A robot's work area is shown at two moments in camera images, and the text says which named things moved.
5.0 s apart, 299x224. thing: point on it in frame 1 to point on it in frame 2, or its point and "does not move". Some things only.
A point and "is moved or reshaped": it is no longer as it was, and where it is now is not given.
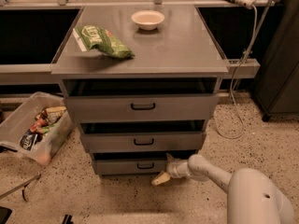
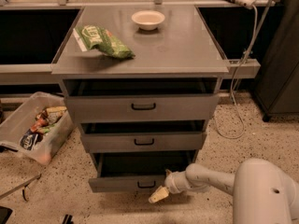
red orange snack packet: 39,124 does not move
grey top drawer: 138,101 does not move
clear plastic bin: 37,127 does not move
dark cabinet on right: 277,87 does not move
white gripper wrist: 172,168 to 172,182
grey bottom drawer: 136,163 is moved or reshaped
